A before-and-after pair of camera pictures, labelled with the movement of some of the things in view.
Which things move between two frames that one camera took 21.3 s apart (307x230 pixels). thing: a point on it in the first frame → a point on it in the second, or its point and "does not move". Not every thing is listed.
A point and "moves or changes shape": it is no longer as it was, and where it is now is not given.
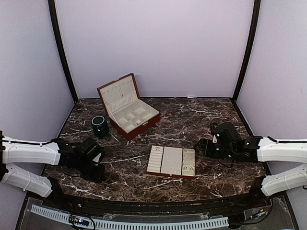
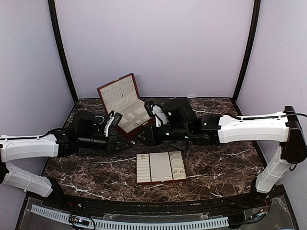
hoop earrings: x=185 y=168 → x=181 y=171
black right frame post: x=251 y=47 does not move
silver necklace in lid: x=120 y=91 does not move
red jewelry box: x=129 y=115 does not move
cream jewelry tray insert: x=172 y=161 moves or changes shape
